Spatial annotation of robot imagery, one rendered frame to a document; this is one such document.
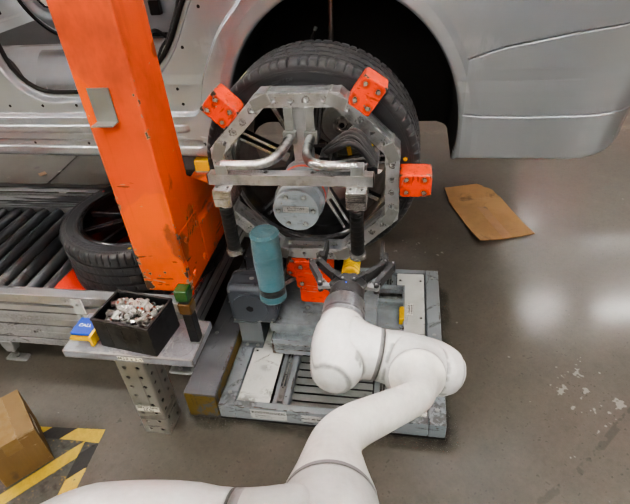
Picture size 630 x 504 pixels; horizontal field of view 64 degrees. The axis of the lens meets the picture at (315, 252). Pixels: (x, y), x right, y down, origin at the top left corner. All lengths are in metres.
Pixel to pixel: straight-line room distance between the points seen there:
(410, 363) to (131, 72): 0.94
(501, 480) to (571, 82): 1.26
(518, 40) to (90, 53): 1.20
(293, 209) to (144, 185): 0.43
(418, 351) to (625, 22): 1.22
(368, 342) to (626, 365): 1.49
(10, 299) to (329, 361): 1.57
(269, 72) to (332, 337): 0.80
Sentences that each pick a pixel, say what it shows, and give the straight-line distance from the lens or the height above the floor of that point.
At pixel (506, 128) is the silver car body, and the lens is 1.82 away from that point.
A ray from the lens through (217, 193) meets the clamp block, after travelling 1.29.
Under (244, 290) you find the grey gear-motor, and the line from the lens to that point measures 1.83.
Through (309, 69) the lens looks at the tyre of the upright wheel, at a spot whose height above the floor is 1.15.
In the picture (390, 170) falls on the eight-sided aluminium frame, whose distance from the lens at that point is 1.42.
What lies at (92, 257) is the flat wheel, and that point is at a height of 0.49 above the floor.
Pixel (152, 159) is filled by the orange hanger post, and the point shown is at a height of 0.99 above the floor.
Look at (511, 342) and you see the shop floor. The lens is 2.22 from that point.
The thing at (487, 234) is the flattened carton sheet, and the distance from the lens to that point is 2.78.
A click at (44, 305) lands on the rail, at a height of 0.34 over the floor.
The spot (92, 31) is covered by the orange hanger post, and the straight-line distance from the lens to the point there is 1.37.
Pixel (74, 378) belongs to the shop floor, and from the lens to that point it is 2.32.
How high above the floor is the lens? 1.55
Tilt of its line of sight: 36 degrees down
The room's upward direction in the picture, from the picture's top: 5 degrees counter-clockwise
